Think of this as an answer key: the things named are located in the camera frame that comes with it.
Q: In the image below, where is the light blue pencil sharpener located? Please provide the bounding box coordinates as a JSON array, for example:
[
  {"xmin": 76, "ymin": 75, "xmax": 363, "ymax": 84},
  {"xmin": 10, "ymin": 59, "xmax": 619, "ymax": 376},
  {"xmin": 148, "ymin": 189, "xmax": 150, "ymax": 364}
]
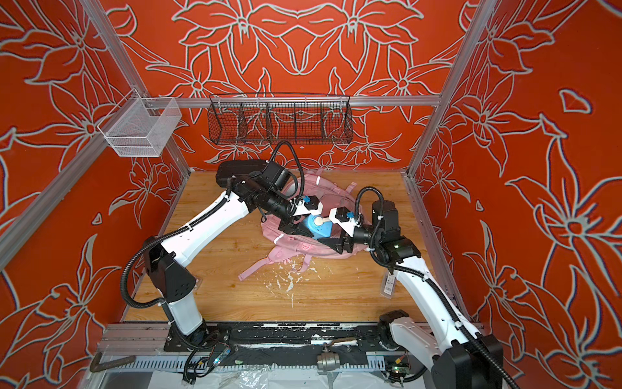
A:
[{"xmin": 304, "ymin": 215, "xmax": 333, "ymax": 240}]

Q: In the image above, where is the pink student backpack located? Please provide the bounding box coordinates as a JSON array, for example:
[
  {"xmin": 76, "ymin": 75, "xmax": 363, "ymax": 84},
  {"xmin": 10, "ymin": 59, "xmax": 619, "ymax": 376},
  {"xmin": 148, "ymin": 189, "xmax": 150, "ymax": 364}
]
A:
[{"xmin": 238, "ymin": 173, "xmax": 366, "ymax": 281}]

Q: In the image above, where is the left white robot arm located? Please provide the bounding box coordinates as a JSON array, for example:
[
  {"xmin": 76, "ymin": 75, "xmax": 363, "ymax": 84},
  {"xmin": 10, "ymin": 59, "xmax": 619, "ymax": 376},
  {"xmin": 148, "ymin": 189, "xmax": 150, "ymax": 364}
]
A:
[{"xmin": 120, "ymin": 157, "xmax": 322, "ymax": 350}]

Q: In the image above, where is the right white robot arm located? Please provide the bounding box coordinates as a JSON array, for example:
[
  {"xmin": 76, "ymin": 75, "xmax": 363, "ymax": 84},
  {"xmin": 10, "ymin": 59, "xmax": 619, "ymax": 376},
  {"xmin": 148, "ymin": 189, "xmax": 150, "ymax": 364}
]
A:
[{"xmin": 310, "ymin": 186, "xmax": 518, "ymax": 388}]

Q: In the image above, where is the black plastic case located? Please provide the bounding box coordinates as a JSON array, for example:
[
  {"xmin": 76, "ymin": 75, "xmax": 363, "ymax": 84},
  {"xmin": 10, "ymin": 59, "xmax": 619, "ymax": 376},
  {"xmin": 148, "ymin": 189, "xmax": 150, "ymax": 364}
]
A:
[{"xmin": 215, "ymin": 160, "xmax": 267, "ymax": 188}]

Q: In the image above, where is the metal pipe fitting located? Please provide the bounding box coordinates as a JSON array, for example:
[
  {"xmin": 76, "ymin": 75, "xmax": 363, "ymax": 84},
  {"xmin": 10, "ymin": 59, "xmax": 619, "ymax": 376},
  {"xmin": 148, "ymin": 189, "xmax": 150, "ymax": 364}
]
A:
[{"xmin": 317, "ymin": 352, "xmax": 341, "ymax": 373}]

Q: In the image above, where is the rusty allen key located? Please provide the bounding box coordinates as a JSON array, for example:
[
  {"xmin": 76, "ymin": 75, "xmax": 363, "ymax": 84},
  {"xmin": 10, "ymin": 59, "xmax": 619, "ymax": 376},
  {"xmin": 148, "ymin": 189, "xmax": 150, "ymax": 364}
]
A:
[{"xmin": 89, "ymin": 353, "xmax": 136, "ymax": 373}]

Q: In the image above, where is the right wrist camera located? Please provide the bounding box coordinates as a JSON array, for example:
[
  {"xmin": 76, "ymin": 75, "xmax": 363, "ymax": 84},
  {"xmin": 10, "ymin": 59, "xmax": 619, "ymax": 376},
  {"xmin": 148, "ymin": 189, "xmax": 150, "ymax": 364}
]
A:
[{"xmin": 329, "ymin": 207, "xmax": 361, "ymax": 230}]

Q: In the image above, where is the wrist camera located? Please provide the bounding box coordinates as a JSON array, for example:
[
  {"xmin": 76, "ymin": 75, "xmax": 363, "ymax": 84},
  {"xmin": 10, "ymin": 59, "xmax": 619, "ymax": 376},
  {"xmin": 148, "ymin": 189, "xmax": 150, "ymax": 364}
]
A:
[
  {"xmin": 329, "ymin": 207, "xmax": 361, "ymax": 230},
  {"xmin": 293, "ymin": 195, "xmax": 323, "ymax": 217}
]

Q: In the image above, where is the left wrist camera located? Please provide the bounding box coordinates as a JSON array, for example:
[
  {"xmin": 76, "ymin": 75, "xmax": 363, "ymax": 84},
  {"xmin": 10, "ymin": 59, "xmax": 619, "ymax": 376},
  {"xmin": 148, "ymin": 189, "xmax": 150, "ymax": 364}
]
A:
[{"xmin": 293, "ymin": 195, "xmax": 323, "ymax": 217}]

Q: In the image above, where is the black wire wall basket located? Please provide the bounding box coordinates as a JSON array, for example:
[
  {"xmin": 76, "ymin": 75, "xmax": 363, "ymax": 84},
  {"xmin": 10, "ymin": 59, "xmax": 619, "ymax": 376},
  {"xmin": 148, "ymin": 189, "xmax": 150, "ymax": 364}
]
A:
[{"xmin": 207, "ymin": 93, "xmax": 354, "ymax": 145}]

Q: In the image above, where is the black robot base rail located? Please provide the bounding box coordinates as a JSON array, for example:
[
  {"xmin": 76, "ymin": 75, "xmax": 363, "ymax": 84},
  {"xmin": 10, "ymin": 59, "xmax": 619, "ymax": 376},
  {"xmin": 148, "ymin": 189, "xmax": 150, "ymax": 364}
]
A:
[{"xmin": 164, "ymin": 320, "xmax": 424, "ymax": 366}]

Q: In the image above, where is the white wire wall basket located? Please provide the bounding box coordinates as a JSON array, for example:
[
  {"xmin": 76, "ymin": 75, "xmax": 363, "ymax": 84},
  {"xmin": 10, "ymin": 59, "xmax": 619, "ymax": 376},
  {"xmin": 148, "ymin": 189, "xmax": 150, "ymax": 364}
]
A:
[{"xmin": 97, "ymin": 89, "xmax": 181, "ymax": 157}]

